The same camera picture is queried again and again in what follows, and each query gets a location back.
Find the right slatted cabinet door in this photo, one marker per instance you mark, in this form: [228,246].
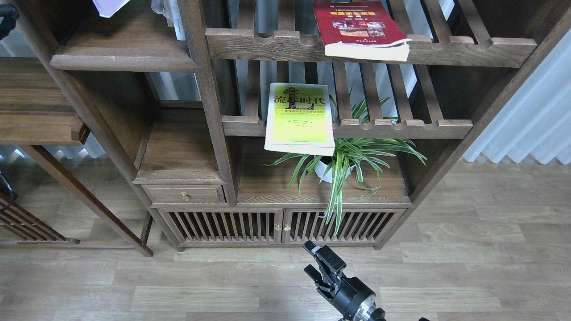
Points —
[358,227]

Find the green spider plant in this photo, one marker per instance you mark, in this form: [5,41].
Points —
[349,152]

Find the red paperback book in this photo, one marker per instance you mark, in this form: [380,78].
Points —
[360,30]

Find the small wooden drawer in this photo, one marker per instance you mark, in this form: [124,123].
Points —
[184,194]

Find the yellow green paperback book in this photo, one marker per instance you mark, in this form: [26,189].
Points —
[299,120]

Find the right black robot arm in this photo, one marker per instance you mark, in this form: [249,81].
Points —
[349,296]

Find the white lavender paperback book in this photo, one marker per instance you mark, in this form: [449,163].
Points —
[107,8]

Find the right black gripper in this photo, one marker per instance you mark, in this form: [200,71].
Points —
[349,296]

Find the white object on upper shelf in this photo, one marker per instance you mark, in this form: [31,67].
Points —
[170,9]

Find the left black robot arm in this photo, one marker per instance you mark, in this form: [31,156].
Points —
[9,15]

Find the white curtain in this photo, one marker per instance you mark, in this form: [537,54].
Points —
[536,121]

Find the dark wooden bookshelf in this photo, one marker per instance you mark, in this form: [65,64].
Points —
[190,113]

